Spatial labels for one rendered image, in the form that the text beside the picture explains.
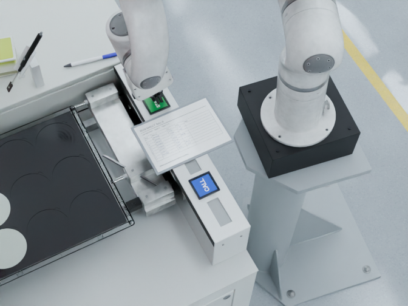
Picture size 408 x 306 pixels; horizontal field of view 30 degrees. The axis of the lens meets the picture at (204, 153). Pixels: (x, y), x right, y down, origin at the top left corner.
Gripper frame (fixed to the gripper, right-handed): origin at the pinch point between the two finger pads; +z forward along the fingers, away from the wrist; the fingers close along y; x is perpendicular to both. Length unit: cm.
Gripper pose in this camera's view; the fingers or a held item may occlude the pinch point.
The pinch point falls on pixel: (156, 95)
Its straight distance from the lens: 187.9
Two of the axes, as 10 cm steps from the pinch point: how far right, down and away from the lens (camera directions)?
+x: -4.6, -7.8, 4.3
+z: 1.6, 4.0, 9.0
